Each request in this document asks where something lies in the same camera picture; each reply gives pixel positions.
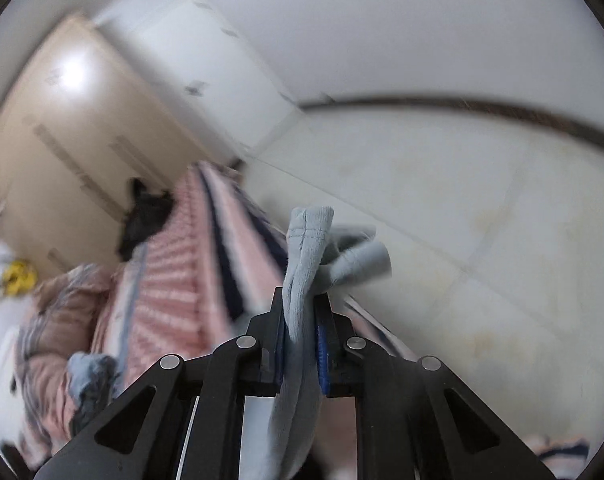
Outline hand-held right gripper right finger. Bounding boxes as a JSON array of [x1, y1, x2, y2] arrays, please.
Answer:
[[314, 292, 555, 480]]

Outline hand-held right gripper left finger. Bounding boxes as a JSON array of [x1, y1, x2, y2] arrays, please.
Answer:
[[34, 287, 287, 480]]

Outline light blue pants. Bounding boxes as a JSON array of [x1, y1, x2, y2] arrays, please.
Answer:
[[264, 205, 393, 480]]

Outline striped dotted bed sheet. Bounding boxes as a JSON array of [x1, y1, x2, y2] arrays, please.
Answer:
[[89, 162, 590, 480]]

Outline blue garment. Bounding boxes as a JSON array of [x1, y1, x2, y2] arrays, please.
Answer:
[[67, 352, 123, 436]]

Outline black garment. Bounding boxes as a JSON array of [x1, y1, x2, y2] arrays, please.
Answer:
[[117, 177, 175, 261]]

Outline pink grey plaid quilt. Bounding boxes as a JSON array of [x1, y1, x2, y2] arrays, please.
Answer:
[[14, 262, 123, 466]]

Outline yellow guitar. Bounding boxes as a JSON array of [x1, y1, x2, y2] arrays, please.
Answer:
[[2, 259, 38, 296]]

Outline beige wooden wardrobe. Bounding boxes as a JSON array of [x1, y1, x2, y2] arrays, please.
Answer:
[[0, 12, 243, 281]]

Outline white door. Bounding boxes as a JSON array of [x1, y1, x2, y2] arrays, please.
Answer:
[[94, 0, 303, 151]]

